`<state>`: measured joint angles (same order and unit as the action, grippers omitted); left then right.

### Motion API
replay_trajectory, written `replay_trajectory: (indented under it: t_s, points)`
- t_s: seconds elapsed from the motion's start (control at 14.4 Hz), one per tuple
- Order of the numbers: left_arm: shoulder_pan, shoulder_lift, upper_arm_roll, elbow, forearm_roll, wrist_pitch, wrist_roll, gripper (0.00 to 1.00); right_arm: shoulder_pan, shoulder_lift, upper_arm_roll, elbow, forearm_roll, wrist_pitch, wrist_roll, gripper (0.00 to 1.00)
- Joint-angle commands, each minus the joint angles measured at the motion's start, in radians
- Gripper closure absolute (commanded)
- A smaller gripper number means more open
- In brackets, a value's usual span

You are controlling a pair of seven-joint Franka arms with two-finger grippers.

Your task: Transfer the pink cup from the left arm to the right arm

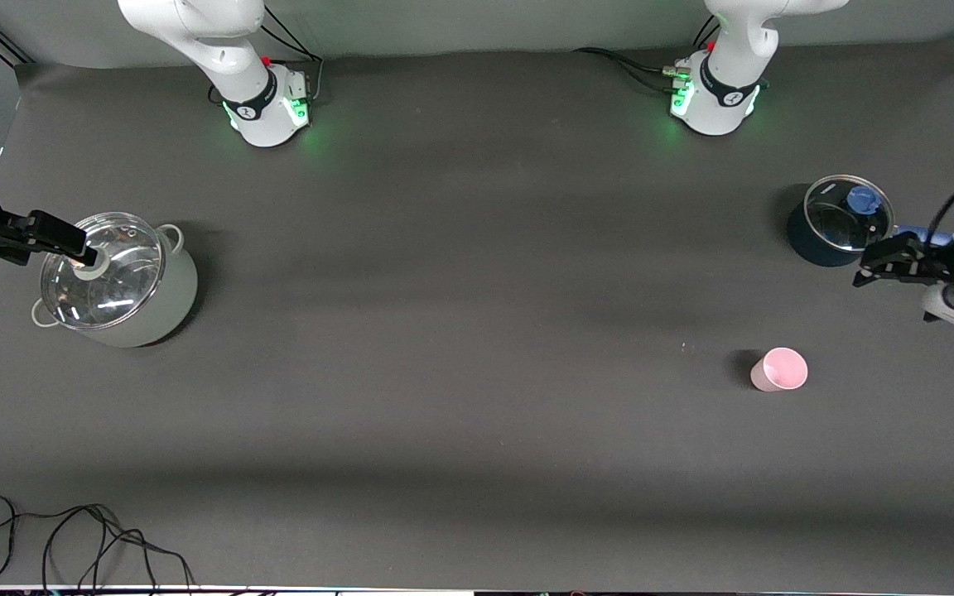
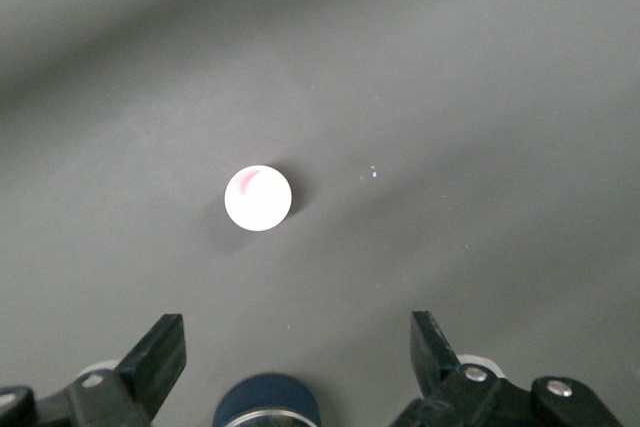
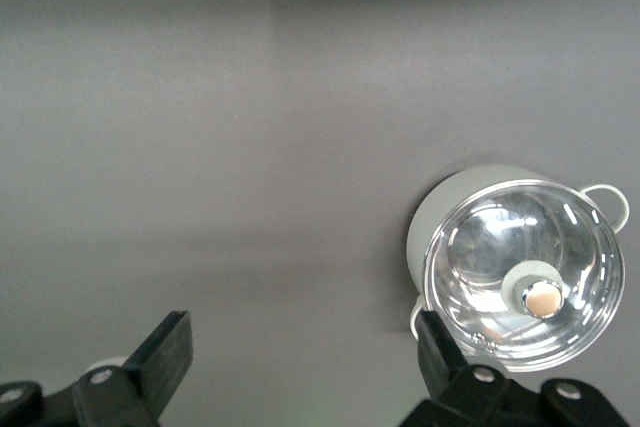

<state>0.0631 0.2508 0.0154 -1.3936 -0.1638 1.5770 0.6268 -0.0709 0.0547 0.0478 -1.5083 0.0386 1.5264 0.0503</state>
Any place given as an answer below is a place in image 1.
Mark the pink plastic cup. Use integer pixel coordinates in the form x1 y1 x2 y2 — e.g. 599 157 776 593
750 348 809 392

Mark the glass lid with blue knob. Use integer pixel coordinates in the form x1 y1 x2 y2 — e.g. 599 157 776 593
804 175 894 252

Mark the glass lid with beige knob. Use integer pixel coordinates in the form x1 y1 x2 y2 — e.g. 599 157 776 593
40 213 165 330

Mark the dark blue saucepan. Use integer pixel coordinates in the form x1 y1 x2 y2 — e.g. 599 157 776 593
788 175 954 267

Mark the grey-green stock pot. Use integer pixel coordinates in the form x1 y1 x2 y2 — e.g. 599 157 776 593
31 213 199 348

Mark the dark grey table mat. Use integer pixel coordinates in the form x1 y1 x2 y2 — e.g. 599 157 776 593
0 29 954 590

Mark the black diagonal frame rail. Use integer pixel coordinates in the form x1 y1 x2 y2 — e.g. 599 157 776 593
0 15 31 65

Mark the black right arm base cable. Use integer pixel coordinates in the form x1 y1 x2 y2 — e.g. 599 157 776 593
260 4 325 104

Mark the thin black loose cable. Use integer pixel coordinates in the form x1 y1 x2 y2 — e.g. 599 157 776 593
40 503 196 593
0 495 113 590

